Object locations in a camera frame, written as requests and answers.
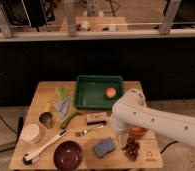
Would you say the wooden folding table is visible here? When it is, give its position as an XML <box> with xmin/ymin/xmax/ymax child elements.
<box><xmin>9</xmin><ymin>81</ymin><xmax>163</xmax><ymax>170</ymax></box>

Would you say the wooden block brush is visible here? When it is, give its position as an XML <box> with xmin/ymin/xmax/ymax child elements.
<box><xmin>86</xmin><ymin>112</ymin><xmax>107</xmax><ymax>125</ymax></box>

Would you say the orange plastic bowl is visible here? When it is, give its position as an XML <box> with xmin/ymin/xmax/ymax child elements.
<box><xmin>129</xmin><ymin>126</ymin><xmax>147</xmax><ymax>136</ymax></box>

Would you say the yellow small item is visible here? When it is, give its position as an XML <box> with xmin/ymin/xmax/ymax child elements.
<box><xmin>44</xmin><ymin>102</ymin><xmax>52</xmax><ymax>112</ymax></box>

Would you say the white round container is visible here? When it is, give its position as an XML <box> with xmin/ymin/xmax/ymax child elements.
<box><xmin>20</xmin><ymin>124</ymin><xmax>42</xmax><ymax>144</ymax></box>

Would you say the green leafy vegetable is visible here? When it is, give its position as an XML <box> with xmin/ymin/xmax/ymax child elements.
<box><xmin>55</xmin><ymin>86</ymin><xmax>67</xmax><ymax>99</ymax></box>

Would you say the metal cup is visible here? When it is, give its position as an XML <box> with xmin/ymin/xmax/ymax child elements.
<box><xmin>39</xmin><ymin>112</ymin><xmax>54</xmax><ymax>129</ymax></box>

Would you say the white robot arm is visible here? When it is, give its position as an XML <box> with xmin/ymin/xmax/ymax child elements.
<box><xmin>111</xmin><ymin>88</ymin><xmax>195</xmax><ymax>148</ymax></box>

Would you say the orange peach fruit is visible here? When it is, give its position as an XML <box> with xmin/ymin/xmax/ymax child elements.
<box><xmin>105</xmin><ymin>87</ymin><xmax>116</xmax><ymax>99</ymax></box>

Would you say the dark grape bunch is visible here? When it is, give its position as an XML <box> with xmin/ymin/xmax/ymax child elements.
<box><xmin>122</xmin><ymin>137</ymin><xmax>140</xmax><ymax>161</ymax></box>

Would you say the black floor cable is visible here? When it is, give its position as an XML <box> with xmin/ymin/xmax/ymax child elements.
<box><xmin>0</xmin><ymin>105</ymin><xmax>19</xmax><ymax>136</ymax></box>

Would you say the green plastic tray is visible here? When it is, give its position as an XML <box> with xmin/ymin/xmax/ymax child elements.
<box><xmin>73</xmin><ymin>75</ymin><xmax>124</xmax><ymax>110</ymax></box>

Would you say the silver fork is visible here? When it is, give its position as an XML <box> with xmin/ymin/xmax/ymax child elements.
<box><xmin>74</xmin><ymin>124</ymin><xmax>104</xmax><ymax>137</ymax></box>

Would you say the dark red bowl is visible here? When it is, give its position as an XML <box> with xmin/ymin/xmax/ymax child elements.
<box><xmin>53</xmin><ymin>141</ymin><xmax>82</xmax><ymax>171</ymax></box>

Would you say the green cucumber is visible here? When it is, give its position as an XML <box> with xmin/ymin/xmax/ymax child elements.
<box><xmin>60</xmin><ymin>111</ymin><xmax>82</xmax><ymax>130</ymax></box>

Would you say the white handled dish brush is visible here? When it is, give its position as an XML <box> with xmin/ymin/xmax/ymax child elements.
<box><xmin>22</xmin><ymin>130</ymin><xmax>67</xmax><ymax>165</ymax></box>

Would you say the blue grey sponge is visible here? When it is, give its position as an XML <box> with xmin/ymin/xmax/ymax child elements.
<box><xmin>93</xmin><ymin>137</ymin><xmax>116</xmax><ymax>158</ymax></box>

